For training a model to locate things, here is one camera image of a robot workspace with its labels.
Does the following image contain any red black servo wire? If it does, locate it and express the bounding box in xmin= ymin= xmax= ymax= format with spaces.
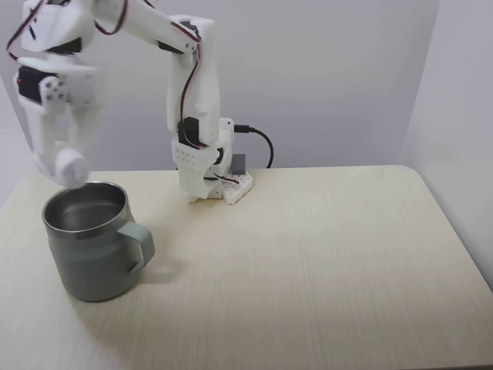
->
xmin=5 ymin=0 xmax=44 ymax=63
xmin=177 ymin=22 xmax=204 ymax=150

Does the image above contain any grey clamp block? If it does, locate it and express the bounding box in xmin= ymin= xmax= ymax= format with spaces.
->
xmin=231 ymin=153 xmax=248 ymax=175

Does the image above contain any black power cable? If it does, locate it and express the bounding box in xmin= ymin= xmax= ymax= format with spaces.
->
xmin=233 ymin=124 xmax=275 ymax=170

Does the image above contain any grey-green steel mug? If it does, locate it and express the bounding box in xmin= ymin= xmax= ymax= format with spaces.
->
xmin=41 ymin=180 xmax=156 ymax=303

